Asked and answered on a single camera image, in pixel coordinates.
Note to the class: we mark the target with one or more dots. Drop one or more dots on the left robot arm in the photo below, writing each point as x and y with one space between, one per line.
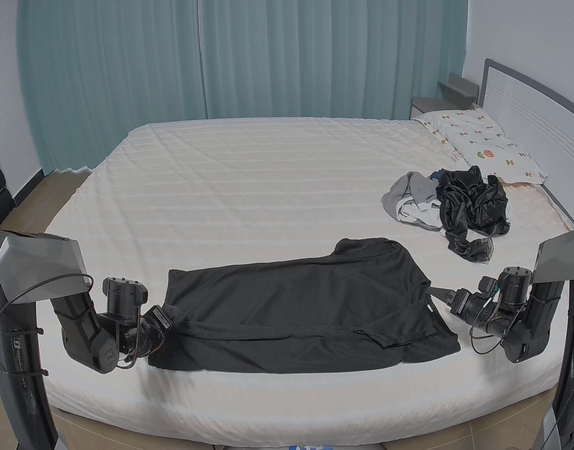
76 326

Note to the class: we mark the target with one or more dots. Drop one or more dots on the black satin garment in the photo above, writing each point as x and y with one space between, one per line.
474 204

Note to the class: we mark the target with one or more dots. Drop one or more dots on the grey bedside table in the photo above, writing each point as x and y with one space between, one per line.
458 89

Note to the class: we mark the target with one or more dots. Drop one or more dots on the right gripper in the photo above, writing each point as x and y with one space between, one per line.
469 305

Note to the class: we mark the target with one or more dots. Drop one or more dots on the grey and white garment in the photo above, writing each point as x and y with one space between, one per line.
411 195

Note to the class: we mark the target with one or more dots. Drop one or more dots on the bed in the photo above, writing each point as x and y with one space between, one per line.
249 181

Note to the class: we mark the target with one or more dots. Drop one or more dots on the black T-shirt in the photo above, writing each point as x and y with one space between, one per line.
291 312

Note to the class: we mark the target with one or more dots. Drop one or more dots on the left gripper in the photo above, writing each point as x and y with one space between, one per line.
156 328

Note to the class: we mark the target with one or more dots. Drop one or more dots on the white printed pillow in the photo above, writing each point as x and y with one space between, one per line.
479 143

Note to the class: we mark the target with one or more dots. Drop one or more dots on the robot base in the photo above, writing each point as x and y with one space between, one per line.
310 448

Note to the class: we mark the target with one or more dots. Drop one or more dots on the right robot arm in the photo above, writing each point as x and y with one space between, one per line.
540 317

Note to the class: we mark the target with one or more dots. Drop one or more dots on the blue-green curtain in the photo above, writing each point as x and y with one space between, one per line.
329 40
113 63

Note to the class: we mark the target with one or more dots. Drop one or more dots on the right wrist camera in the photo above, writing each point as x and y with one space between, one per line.
488 286

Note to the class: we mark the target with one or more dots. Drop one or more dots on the dark blue garment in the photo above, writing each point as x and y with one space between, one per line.
438 175

